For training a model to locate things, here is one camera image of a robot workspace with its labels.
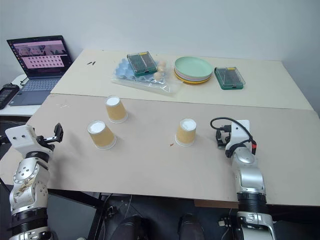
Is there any black handheld device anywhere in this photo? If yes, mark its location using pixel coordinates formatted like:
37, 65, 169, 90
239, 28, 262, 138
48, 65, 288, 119
0, 83, 21, 111

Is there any grey open laptop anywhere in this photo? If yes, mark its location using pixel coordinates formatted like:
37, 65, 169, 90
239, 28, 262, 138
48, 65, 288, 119
6, 35, 74, 107

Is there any yellow plastic plate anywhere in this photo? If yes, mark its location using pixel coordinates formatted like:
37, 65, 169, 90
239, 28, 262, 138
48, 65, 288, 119
174, 71, 215, 87

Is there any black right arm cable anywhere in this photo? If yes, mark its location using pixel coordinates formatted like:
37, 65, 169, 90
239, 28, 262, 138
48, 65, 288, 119
210, 116, 258, 154

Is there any green screwdriver bit case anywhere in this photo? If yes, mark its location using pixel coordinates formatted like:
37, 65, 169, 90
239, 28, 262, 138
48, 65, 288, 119
213, 66, 247, 91
126, 51, 158, 77

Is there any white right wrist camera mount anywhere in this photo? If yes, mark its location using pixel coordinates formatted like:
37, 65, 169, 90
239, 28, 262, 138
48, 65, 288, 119
224, 119, 252, 159

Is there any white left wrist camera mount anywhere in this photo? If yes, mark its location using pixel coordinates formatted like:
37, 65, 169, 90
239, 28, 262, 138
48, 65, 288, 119
4, 125, 39, 154

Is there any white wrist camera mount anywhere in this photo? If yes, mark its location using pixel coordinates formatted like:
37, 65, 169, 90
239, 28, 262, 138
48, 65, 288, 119
4, 125, 39, 154
224, 119, 252, 159

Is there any white side table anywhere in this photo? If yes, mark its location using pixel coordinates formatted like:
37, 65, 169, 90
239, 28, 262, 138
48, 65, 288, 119
0, 73, 45, 118

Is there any blue egg tray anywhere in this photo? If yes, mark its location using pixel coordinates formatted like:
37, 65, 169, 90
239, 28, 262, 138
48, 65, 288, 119
113, 57, 166, 84

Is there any brown paper cup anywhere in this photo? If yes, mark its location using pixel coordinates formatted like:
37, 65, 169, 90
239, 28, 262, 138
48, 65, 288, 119
86, 120, 118, 151
104, 95, 129, 124
174, 118, 197, 148

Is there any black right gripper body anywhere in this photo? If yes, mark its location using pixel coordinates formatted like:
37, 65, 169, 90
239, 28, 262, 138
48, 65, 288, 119
216, 138, 230, 151

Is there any pink plastic plate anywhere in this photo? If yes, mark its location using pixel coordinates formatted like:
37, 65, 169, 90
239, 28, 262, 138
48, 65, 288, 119
174, 67, 215, 82

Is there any dark rounded shape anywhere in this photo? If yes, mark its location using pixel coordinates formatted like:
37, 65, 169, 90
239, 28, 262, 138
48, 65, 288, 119
110, 215, 149, 240
177, 213, 205, 240

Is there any black table frame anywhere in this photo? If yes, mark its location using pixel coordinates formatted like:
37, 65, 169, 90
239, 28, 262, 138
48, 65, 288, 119
47, 187, 114, 240

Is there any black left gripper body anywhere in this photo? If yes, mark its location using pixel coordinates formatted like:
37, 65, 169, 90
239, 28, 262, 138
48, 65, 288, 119
34, 134, 56, 153

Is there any green plastic plate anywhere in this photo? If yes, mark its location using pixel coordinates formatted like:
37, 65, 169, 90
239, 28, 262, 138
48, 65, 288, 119
174, 56, 215, 79

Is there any plastic bag with egg tray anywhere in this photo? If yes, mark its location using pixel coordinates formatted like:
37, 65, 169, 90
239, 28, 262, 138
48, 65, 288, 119
110, 74, 184, 98

